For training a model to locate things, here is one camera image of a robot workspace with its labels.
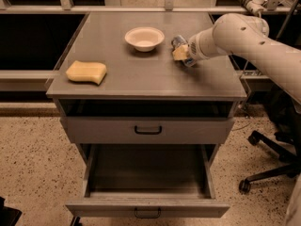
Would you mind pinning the silver redbull can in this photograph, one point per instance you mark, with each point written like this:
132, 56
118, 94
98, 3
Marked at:
176, 42

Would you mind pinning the black object bottom left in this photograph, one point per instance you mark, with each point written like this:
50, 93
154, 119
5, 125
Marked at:
8, 216

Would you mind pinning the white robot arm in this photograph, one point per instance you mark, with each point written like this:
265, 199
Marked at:
246, 37

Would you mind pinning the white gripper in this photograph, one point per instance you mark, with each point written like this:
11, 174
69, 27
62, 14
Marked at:
194, 49

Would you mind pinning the open lower drawer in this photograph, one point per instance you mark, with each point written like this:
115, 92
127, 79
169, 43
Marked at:
148, 181

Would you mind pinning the grey drawer cabinet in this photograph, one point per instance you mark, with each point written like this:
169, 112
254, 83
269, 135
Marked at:
145, 85

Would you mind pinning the yellow sponge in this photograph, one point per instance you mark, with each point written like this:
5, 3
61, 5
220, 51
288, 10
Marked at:
86, 72

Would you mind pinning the closed upper drawer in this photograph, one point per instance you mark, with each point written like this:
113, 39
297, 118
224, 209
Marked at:
104, 130

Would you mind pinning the white power strip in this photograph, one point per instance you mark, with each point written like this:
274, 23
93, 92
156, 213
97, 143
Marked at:
253, 6

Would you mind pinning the white paper bowl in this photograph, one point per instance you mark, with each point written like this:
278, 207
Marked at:
144, 39

